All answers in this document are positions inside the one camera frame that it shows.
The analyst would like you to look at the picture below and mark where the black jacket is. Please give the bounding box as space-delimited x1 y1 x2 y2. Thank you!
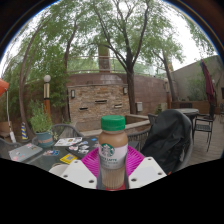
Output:
140 109 193 174

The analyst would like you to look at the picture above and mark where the blue sticker sheet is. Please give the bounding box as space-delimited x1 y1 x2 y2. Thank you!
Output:
42 149 60 157

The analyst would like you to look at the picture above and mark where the stone brick fountain wall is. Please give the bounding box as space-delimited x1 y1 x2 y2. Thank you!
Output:
66 73 133 123

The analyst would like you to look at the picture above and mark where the slim tree by wall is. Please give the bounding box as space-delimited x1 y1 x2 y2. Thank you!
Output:
149 33 189 103

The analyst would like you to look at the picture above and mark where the grey laptop with stickers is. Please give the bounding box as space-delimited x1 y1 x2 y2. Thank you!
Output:
8 142 44 163

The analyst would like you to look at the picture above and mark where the yellow card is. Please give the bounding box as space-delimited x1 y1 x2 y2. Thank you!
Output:
59 153 78 165

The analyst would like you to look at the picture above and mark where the blue yellow striped bollard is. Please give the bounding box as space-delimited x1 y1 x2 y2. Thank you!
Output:
20 121 29 141

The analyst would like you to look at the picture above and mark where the round patio table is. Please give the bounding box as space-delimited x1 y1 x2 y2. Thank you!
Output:
174 107 200 129

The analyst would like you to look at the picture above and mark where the grey utility box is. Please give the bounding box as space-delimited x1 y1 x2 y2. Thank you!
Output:
135 101 144 113

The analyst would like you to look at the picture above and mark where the white sticker sheet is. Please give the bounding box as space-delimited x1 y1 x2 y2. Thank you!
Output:
53 136 83 148

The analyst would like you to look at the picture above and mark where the black laptop with stickers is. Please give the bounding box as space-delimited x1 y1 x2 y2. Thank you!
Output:
64 136 100 160

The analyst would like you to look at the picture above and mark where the green-capped coffee drink bottle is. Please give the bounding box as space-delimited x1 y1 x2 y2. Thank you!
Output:
97 115 129 191

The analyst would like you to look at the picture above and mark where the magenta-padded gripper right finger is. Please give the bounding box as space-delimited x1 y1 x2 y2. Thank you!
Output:
125 145 168 190

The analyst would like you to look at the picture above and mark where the black metal chair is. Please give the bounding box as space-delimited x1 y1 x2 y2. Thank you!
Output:
192 113 216 153
147 112 160 127

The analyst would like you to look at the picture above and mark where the potted plant in blue pot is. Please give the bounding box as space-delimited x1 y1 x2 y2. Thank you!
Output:
29 99 58 149

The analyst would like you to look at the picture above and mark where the closed maroon patio umbrella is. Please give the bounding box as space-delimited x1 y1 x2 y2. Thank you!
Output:
199 58 218 119

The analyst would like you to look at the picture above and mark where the large dark-trunked tree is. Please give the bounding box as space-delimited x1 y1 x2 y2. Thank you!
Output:
83 0 188 116

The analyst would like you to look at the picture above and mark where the orange canopy with white pole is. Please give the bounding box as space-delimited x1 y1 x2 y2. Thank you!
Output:
0 78 17 144

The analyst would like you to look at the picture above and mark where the leaning grey-trunked tree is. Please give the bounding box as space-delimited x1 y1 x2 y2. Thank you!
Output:
0 6 84 139

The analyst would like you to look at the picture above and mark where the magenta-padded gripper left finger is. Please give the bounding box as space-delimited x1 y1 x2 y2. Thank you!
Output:
60 147 101 190

